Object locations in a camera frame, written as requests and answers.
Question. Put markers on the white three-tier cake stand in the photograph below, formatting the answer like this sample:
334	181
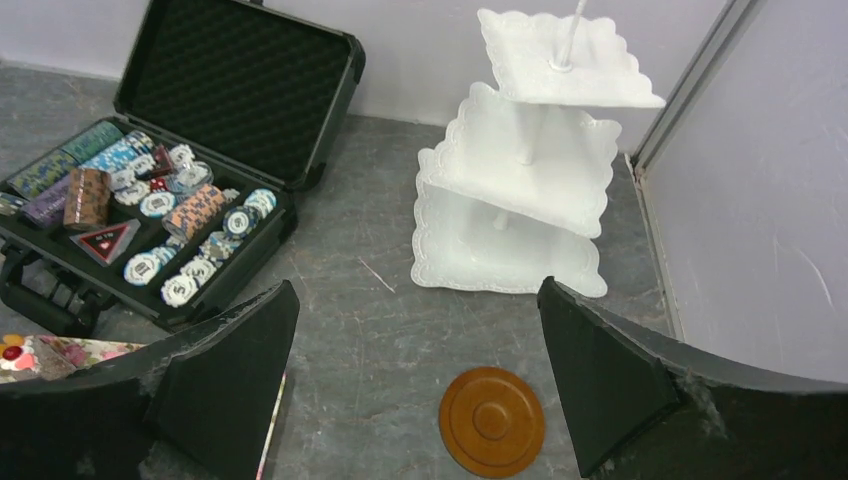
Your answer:
515	191

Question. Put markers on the floral serving tray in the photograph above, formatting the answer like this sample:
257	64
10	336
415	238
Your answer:
66	354

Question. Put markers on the black poker chip case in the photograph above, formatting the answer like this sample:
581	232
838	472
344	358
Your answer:
224	111

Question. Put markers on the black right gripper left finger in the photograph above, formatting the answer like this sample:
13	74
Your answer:
197	404

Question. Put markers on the red triangle dealer button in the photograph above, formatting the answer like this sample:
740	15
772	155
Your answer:
106	245

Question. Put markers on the chocolate cake slice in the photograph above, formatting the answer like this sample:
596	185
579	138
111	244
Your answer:
29	357

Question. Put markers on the medium brown wooden coaster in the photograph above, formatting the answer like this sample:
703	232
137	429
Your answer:
491	422

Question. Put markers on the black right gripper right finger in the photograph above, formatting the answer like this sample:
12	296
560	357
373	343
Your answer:
641	405

